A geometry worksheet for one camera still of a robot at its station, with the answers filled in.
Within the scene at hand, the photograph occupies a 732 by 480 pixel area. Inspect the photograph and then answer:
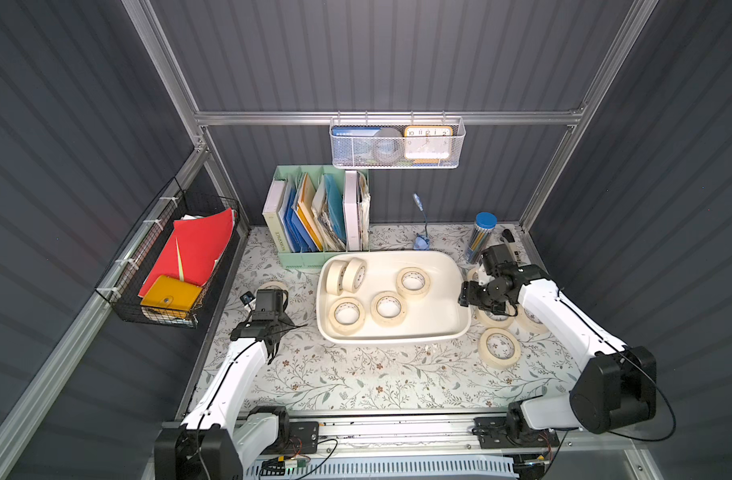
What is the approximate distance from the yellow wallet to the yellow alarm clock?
684mm

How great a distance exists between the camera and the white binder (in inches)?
36.8

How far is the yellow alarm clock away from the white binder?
0.66ft
